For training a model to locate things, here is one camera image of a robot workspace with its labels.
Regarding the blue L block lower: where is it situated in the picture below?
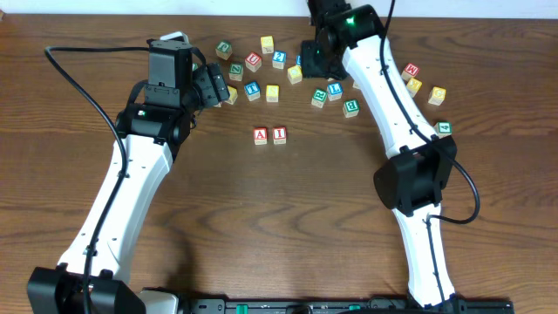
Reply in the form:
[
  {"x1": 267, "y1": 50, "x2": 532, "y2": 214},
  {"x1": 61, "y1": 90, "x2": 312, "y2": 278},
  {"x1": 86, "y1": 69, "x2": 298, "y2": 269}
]
[{"x1": 327, "y1": 82, "x2": 344, "y2": 101}]

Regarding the green 4 block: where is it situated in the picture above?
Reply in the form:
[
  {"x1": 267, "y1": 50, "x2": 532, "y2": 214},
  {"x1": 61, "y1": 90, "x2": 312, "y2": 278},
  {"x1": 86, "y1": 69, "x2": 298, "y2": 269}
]
[{"x1": 434, "y1": 121, "x2": 453, "y2": 138}]

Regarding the yellow O block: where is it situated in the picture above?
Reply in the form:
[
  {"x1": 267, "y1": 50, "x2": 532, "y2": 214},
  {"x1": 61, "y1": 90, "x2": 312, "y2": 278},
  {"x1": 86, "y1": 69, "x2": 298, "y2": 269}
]
[{"x1": 226, "y1": 85, "x2": 238, "y2": 105}]

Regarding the green Z block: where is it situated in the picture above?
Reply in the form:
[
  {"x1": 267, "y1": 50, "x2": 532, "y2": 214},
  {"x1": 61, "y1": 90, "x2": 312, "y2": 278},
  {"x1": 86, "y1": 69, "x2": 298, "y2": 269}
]
[{"x1": 228, "y1": 63, "x2": 243, "y2": 81}]

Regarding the red I block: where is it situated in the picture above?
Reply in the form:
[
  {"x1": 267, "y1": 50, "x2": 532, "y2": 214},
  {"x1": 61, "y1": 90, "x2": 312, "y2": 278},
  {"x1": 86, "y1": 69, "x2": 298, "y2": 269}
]
[{"x1": 273, "y1": 126, "x2": 287, "y2": 145}]

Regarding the yellow block top row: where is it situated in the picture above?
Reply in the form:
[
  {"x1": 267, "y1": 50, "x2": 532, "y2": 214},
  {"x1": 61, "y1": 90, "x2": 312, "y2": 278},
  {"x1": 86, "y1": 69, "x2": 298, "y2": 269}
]
[{"x1": 261, "y1": 36, "x2": 275, "y2": 54}]

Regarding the red M block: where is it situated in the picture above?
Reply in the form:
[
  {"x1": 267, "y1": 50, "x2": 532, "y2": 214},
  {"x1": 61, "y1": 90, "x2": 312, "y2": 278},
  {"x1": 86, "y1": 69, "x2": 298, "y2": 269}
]
[{"x1": 401, "y1": 63, "x2": 420, "y2": 81}]

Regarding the yellow S block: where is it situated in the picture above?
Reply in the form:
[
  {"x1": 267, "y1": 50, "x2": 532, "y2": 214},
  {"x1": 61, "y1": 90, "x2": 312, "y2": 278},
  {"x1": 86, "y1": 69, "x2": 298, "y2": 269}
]
[{"x1": 266, "y1": 85, "x2": 280, "y2": 102}]

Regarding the blue 2 block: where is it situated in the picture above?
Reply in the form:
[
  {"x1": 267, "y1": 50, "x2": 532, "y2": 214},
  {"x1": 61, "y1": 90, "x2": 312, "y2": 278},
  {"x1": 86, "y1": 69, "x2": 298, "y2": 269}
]
[{"x1": 272, "y1": 51, "x2": 287, "y2": 70}]

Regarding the yellow block centre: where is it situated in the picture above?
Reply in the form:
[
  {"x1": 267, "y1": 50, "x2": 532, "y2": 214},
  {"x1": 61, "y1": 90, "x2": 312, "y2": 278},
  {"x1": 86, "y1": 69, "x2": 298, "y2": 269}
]
[{"x1": 287, "y1": 65, "x2": 303, "y2": 85}]

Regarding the red U block left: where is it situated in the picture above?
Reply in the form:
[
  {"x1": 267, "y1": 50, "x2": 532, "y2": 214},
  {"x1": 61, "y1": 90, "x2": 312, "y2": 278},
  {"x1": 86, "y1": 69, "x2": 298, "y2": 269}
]
[{"x1": 245, "y1": 51, "x2": 262, "y2": 72}]

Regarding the green J block top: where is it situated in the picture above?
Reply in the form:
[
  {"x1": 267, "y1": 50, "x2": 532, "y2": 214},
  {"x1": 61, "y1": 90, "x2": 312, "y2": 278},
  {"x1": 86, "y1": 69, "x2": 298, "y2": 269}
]
[{"x1": 215, "y1": 40, "x2": 233, "y2": 60}]

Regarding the green B block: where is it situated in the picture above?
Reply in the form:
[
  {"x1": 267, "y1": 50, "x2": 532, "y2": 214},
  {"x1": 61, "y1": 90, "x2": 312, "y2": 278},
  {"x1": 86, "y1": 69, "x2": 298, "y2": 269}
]
[{"x1": 343, "y1": 99, "x2": 360, "y2": 118}]

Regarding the green R block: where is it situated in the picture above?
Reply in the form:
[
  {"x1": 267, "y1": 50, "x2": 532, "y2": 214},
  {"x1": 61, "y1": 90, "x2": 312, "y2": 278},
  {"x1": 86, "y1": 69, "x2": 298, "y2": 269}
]
[{"x1": 310, "y1": 88, "x2": 328, "y2": 108}]

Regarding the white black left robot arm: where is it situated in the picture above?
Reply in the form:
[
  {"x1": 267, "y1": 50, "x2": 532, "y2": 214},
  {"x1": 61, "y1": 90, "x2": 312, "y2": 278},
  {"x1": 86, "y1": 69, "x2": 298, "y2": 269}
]
[{"x1": 27, "y1": 63, "x2": 229, "y2": 313}]

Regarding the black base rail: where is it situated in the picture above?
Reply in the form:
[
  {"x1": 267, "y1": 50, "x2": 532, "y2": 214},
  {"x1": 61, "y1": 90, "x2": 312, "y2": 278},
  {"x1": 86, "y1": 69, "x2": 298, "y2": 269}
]
[{"x1": 183, "y1": 297, "x2": 515, "y2": 314}]

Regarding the yellow G block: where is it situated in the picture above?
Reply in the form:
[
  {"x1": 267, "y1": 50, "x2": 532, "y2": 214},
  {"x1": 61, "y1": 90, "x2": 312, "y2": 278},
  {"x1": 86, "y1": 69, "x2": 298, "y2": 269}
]
[{"x1": 428, "y1": 86, "x2": 446, "y2": 106}]

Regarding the yellow X block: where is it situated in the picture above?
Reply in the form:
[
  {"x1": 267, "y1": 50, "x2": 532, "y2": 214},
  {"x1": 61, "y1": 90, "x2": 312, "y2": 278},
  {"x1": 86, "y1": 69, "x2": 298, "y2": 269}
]
[{"x1": 405, "y1": 78, "x2": 423, "y2": 98}]

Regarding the red A block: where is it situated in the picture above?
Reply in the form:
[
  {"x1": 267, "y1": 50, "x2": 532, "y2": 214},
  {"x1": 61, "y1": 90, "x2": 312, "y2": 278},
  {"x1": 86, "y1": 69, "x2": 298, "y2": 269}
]
[{"x1": 253, "y1": 127, "x2": 268, "y2": 146}]

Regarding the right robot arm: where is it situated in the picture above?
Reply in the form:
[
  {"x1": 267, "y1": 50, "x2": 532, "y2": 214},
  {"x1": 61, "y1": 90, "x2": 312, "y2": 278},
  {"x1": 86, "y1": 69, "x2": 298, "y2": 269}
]
[{"x1": 301, "y1": 0, "x2": 457, "y2": 309}]

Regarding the blue T block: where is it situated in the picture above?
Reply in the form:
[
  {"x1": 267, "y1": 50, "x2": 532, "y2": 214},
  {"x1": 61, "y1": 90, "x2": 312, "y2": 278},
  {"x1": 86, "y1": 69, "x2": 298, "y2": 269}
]
[{"x1": 244, "y1": 81, "x2": 261, "y2": 101}]

